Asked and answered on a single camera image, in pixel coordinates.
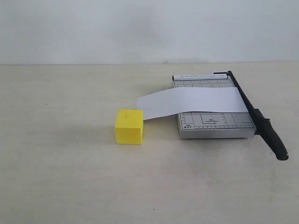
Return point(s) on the yellow cube block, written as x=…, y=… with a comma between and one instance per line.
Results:
x=129, y=127

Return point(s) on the white paper sheet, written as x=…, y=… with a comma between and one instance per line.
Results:
x=190, y=99

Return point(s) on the black cutter blade arm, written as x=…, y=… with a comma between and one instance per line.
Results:
x=263, y=125

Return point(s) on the grey paper cutter base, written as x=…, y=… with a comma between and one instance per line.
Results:
x=211, y=125

